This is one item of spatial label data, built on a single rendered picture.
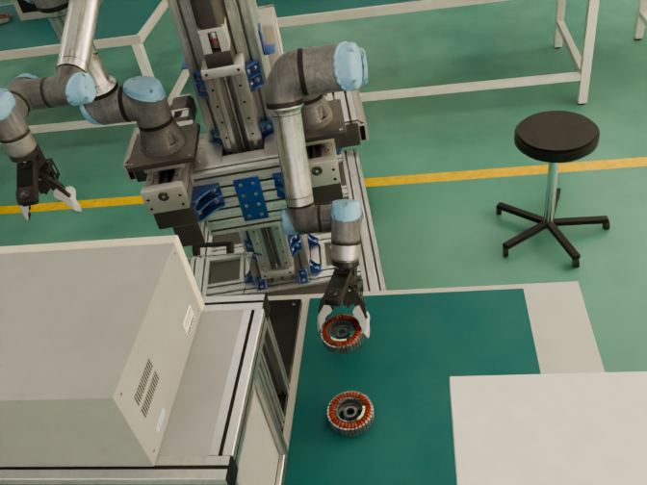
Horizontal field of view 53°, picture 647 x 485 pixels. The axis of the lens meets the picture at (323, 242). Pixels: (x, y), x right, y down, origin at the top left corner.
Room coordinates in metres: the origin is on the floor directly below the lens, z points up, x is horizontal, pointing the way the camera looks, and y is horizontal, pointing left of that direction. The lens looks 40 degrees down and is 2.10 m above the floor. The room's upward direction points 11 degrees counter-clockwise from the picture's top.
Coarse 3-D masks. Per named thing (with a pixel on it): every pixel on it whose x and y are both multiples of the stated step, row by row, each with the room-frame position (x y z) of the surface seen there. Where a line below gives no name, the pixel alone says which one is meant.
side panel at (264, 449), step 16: (256, 384) 0.86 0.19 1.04; (256, 400) 0.85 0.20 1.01; (256, 416) 0.82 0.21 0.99; (272, 416) 0.87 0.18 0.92; (256, 432) 0.80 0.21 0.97; (272, 432) 0.86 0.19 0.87; (256, 448) 0.77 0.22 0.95; (272, 448) 0.84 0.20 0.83; (240, 464) 0.69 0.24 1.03; (256, 464) 0.75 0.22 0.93; (272, 464) 0.81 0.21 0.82; (240, 480) 0.67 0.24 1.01; (256, 480) 0.72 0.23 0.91; (272, 480) 0.79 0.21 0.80
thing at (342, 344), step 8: (328, 320) 1.18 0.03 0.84; (336, 320) 1.18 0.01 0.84; (344, 320) 1.18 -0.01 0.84; (352, 320) 1.17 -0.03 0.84; (328, 328) 1.16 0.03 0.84; (336, 328) 1.17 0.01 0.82; (344, 328) 1.16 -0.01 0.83; (352, 328) 1.16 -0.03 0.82; (360, 328) 1.14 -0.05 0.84; (328, 336) 1.14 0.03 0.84; (336, 336) 1.14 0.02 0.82; (344, 336) 1.13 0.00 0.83; (352, 336) 1.12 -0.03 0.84; (360, 336) 1.11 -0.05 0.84; (328, 344) 1.11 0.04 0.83; (336, 344) 1.10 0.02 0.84; (344, 344) 1.10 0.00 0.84; (352, 344) 1.10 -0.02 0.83; (360, 344) 1.11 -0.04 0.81; (336, 352) 1.10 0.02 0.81; (344, 352) 1.09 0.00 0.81
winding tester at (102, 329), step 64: (0, 256) 1.10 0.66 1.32; (64, 256) 1.05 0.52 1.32; (128, 256) 1.01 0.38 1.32; (0, 320) 0.90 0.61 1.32; (64, 320) 0.86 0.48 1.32; (128, 320) 0.83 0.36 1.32; (192, 320) 0.97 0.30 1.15; (0, 384) 0.74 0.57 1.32; (64, 384) 0.71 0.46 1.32; (128, 384) 0.71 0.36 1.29; (0, 448) 0.72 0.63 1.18; (64, 448) 0.70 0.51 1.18; (128, 448) 0.67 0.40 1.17
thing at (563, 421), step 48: (480, 384) 0.63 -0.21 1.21; (528, 384) 0.62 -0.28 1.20; (576, 384) 0.60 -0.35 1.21; (624, 384) 0.58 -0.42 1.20; (480, 432) 0.55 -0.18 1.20; (528, 432) 0.53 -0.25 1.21; (576, 432) 0.52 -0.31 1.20; (624, 432) 0.50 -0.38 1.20; (480, 480) 0.47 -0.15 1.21; (528, 480) 0.46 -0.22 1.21; (576, 480) 0.45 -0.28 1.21; (624, 480) 0.43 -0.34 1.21
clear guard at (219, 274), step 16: (192, 256) 1.29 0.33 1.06; (208, 256) 1.27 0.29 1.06; (224, 256) 1.26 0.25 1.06; (240, 256) 1.25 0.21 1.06; (208, 272) 1.21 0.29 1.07; (224, 272) 1.20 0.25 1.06; (240, 272) 1.19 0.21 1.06; (208, 288) 1.16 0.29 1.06; (224, 288) 1.14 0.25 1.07; (240, 288) 1.13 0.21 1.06
